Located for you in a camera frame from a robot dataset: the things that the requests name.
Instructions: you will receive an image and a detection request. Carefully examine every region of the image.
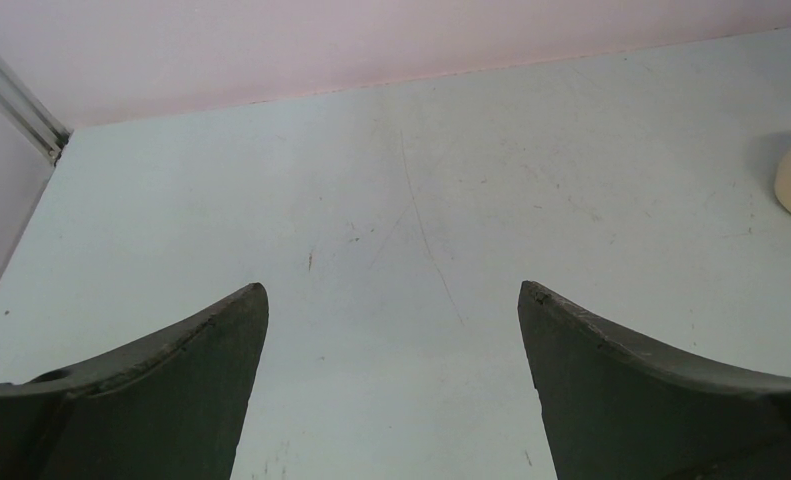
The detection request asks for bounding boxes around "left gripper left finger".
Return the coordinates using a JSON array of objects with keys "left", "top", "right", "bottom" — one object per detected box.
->
[{"left": 0, "top": 283, "right": 269, "bottom": 479}]

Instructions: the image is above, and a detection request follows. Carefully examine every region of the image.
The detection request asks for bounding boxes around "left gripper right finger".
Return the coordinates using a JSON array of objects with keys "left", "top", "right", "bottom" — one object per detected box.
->
[{"left": 518, "top": 281, "right": 791, "bottom": 479}]

